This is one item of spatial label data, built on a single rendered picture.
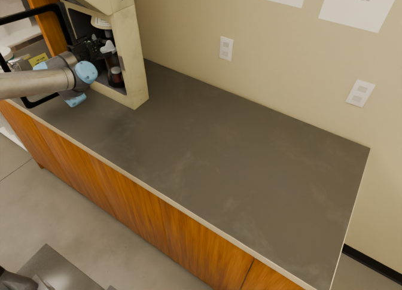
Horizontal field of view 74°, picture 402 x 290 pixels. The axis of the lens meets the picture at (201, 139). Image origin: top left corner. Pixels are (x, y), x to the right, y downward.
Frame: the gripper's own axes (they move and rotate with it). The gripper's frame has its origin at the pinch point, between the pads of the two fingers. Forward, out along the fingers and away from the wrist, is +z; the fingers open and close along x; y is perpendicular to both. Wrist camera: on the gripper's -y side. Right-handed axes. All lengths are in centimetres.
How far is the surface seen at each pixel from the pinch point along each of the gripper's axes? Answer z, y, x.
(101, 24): -3.9, 11.5, -2.5
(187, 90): 22.9, -27.5, -26.0
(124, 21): -1.9, 14.8, -13.8
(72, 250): -60, -123, 11
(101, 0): -10.2, 24.5, -13.9
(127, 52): -3.2, 2.3, -13.7
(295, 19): 37, 16, -69
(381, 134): 38, -21, -118
